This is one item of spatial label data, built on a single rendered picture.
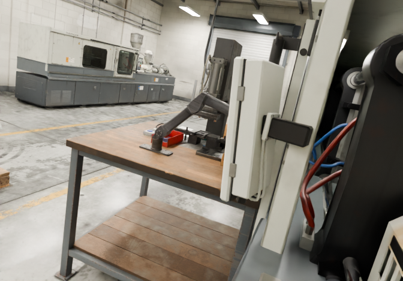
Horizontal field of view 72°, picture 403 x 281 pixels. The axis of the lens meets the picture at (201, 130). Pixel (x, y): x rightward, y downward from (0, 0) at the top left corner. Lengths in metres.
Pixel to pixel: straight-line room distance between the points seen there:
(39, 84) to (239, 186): 6.24
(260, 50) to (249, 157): 10.59
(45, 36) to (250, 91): 6.13
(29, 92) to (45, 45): 1.10
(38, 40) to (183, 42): 6.97
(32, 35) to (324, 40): 6.56
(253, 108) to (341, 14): 0.28
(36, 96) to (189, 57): 7.09
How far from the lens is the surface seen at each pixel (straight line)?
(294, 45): 0.91
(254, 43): 11.35
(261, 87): 0.69
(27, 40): 7.07
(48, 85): 6.63
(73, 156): 1.74
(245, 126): 0.71
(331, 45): 0.73
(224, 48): 1.96
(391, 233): 0.73
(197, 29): 12.27
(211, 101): 1.49
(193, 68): 12.10
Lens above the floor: 1.41
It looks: 12 degrees down
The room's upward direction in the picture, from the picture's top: 11 degrees clockwise
